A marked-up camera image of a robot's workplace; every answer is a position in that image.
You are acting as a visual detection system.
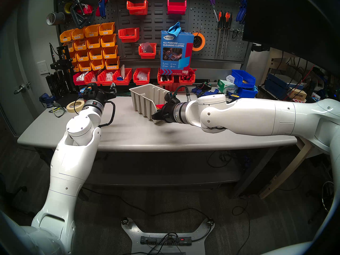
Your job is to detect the brown cardboard box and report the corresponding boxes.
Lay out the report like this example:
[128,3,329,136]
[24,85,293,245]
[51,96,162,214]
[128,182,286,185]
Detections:
[288,88,307,101]

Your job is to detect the dark blue equipment case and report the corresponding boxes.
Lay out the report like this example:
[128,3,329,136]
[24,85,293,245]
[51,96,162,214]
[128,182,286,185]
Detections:
[265,73,303,99]

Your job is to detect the beige plastic storage bin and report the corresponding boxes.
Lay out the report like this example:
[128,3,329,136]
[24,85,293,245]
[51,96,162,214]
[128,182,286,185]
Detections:
[129,84,170,124]

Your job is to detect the purple-handled scissors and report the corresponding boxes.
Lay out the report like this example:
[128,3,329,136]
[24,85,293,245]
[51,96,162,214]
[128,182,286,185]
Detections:
[205,0,219,22]

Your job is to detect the silver door handle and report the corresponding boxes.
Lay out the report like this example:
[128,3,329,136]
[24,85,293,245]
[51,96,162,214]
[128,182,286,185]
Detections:
[14,82,31,95]

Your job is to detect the grey workbench frame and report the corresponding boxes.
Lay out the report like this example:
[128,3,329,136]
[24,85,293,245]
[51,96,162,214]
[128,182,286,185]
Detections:
[35,147,279,199]

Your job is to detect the blue cleaning cloths box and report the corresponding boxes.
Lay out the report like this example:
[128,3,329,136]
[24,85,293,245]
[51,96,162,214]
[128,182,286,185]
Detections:
[160,31,194,75]

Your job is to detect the black monitor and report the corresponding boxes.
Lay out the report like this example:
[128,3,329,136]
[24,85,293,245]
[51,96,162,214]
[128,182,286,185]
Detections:
[242,0,340,77]

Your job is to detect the yellow bin labelled M3-8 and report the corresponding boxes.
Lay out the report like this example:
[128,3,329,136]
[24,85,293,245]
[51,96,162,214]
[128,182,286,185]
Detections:
[89,48,104,60]

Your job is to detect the blue spring clamps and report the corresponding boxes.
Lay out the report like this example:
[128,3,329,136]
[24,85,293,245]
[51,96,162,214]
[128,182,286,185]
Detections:
[236,0,247,24]

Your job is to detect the yellow bin labelled M3X5X4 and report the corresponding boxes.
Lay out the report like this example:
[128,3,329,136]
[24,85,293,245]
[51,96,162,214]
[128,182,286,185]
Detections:
[60,29,74,43]

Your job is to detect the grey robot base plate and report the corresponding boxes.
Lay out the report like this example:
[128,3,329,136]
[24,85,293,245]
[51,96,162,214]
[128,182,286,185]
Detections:
[121,217,215,255]

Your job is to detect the grey perforated pegboard panel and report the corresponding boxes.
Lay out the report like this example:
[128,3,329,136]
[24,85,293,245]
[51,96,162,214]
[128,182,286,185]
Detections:
[54,0,118,71]
[189,0,251,63]

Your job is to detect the red tape roll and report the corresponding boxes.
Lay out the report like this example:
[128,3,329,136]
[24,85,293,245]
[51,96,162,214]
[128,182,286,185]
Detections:
[78,4,94,15]

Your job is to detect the yellow bin labelled M2.5-5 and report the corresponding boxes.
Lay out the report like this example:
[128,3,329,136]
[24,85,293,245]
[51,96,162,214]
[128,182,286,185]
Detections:
[91,59,106,71]

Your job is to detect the yellow bin labelled M3X5 BAG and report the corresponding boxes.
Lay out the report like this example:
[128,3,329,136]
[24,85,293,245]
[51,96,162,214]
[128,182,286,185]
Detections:
[71,28,86,40]

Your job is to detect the beige masking tape roll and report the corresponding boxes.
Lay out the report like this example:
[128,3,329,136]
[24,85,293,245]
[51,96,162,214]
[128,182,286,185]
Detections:
[66,100,85,113]

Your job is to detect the red plastic parts bin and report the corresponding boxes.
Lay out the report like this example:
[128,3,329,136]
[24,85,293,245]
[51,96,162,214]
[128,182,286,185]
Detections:
[73,72,89,86]
[118,28,140,43]
[158,69,174,85]
[138,43,157,59]
[84,71,100,85]
[133,68,151,85]
[97,69,117,86]
[178,69,196,85]
[113,68,132,85]
[165,83,186,92]
[127,0,148,15]
[167,0,187,15]

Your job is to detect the black cable with metal plug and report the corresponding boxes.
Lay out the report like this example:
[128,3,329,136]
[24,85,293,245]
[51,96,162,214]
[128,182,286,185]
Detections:
[170,87,190,103]

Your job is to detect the dark louvered bin panel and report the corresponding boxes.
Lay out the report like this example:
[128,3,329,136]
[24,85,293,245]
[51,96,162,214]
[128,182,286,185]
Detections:
[116,0,190,61]

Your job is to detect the orange tape roll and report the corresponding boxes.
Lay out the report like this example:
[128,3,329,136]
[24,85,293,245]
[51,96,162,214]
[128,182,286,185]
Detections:
[192,32,206,51]

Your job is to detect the grey C-clamp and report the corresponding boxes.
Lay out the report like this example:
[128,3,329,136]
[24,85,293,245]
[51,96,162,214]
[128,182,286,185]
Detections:
[70,0,95,29]

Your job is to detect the black power strip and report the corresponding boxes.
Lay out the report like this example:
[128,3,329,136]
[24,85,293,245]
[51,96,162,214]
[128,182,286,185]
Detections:
[140,236,192,246]

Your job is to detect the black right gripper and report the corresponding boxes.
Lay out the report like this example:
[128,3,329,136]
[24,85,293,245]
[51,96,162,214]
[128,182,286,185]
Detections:
[151,103,177,124]

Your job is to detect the yellow bin labelled M3-6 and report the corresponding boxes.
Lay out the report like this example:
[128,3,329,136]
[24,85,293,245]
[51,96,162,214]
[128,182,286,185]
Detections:
[103,45,118,59]

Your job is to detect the yellow bin labelled M3X6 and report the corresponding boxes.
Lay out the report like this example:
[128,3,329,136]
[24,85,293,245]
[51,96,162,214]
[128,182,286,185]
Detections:
[98,22,115,36]

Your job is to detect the black braided cable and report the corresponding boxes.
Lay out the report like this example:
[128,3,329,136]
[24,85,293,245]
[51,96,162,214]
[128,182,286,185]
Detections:
[100,100,116,128]

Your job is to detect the black metal stand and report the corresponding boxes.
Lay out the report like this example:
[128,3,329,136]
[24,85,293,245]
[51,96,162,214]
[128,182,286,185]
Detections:
[45,46,76,101]

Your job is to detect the clear safety glasses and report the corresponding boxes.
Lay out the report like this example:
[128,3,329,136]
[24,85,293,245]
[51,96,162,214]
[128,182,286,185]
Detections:
[49,106,67,118]

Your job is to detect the green white Kimtech wipes box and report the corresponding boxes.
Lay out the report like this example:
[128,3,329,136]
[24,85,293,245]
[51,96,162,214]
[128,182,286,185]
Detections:
[216,75,239,94]

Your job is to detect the yellow bin labelled M4 HEX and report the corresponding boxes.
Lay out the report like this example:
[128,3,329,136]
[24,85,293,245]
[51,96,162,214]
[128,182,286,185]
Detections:
[105,57,120,70]

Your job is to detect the yellow bin labelled M3-4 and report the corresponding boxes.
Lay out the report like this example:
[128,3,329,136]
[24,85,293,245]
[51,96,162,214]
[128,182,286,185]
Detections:
[100,34,117,48]

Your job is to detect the blue microfiber cloth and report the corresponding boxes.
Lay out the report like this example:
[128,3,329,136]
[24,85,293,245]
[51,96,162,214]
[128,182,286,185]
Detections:
[168,22,182,37]

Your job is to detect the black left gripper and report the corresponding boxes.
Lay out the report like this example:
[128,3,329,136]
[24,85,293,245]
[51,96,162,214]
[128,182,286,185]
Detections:
[80,83,117,102]

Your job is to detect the yellow bin labelled M3-12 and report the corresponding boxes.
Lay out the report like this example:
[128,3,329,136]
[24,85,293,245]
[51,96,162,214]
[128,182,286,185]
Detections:
[76,50,91,62]

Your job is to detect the yellow bin labelled M4-6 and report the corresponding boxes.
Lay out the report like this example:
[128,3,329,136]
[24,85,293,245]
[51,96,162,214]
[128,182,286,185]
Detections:
[86,36,102,49]

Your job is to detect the plain blue bar clamp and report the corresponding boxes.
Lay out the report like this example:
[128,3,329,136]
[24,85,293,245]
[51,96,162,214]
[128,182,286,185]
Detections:
[192,87,219,96]

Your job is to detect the blue bench vise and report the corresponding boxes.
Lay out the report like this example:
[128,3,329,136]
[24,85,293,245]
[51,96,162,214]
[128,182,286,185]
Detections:
[39,93,57,109]

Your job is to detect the silver duct tape roll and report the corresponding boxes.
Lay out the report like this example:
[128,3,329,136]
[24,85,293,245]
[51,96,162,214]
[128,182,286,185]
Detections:
[46,12,65,26]

